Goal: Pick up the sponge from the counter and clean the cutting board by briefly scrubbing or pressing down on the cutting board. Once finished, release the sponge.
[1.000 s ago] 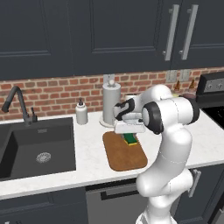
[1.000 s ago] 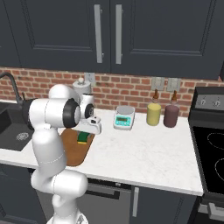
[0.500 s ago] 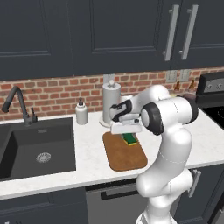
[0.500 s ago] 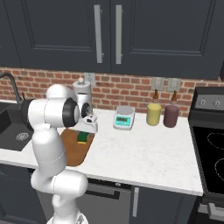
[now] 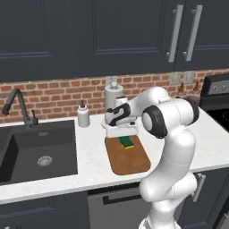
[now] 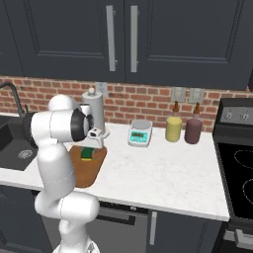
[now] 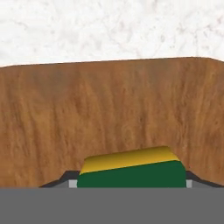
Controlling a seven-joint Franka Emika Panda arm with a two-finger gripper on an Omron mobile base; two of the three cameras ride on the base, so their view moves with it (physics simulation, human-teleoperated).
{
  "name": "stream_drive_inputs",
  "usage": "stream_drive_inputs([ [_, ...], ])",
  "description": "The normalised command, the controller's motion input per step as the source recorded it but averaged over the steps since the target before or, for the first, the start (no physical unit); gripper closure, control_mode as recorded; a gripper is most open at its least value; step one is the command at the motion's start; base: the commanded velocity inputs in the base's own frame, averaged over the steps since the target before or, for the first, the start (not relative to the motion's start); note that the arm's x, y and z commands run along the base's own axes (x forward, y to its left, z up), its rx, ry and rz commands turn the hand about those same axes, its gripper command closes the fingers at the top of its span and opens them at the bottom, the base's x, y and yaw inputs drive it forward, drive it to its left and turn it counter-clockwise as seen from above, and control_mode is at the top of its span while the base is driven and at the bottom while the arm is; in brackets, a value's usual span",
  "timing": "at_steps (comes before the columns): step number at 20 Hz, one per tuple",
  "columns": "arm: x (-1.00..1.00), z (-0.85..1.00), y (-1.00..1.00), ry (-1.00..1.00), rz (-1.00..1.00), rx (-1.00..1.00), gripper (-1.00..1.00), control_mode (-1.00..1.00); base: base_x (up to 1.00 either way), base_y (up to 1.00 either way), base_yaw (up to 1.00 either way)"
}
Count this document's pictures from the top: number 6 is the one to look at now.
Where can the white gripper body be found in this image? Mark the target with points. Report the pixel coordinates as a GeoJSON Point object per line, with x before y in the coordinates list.
{"type": "Point", "coordinates": [86, 142]}

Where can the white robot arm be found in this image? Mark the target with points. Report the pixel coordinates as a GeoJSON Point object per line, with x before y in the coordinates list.
{"type": "Point", "coordinates": [54, 158]}

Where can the green and yellow sponge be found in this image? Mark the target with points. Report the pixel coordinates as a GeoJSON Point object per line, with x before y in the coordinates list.
{"type": "Point", "coordinates": [87, 154]}

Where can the brown wooden cutting board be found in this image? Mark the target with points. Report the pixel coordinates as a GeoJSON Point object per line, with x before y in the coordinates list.
{"type": "Point", "coordinates": [88, 171]}

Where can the teal and white kitchen scale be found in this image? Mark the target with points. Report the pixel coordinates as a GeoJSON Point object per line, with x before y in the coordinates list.
{"type": "Point", "coordinates": [140, 133]}

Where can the black sink basin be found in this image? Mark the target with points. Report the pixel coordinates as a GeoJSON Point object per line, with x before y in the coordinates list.
{"type": "Point", "coordinates": [15, 148]}

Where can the black sink tap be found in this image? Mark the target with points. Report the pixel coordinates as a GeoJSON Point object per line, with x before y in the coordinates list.
{"type": "Point", "coordinates": [14, 92]}

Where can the yellow bottle with brown cap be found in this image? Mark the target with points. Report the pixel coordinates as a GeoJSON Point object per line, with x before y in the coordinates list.
{"type": "Point", "coordinates": [173, 129]}

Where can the grey dishwasher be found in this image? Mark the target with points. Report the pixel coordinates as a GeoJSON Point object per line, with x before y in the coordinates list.
{"type": "Point", "coordinates": [115, 235]}

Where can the dark base cupboard door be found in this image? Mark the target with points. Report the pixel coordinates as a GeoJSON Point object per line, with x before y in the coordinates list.
{"type": "Point", "coordinates": [186, 235]}
{"type": "Point", "coordinates": [18, 220]}

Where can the maroon bottle with brown cap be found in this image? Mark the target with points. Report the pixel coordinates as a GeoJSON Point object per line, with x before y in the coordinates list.
{"type": "Point", "coordinates": [193, 131]}

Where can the black stove with hob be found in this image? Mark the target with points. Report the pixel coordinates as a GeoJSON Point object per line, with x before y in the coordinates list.
{"type": "Point", "coordinates": [235, 171]}

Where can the grey wall outlet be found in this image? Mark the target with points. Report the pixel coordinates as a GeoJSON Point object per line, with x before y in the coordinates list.
{"type": "Point", "coordinates": [101, 89]}
{"type": "Point", "coordinates": [178, 95]}
{"type": "Point", "coordinates": [196, 96]}

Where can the dark wall cupboard door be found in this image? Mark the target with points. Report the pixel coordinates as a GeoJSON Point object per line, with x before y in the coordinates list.
{"type": "Point", "coordinates": [8, 39]}
{"type": "Point", "coordinates": [191, 36]}
{"type": "Point", "coordinates": [66, 33]}

